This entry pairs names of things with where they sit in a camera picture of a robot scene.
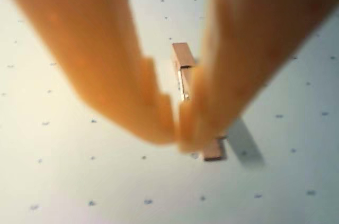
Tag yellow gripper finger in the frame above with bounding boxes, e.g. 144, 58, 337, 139
176, 0, 339, 154
0, 0, 176, 146

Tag white dotted mat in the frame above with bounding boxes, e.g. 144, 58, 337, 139
0, 0, 339, 224

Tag wooden clothespin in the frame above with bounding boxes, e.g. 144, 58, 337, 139
171, 42, 228, 162

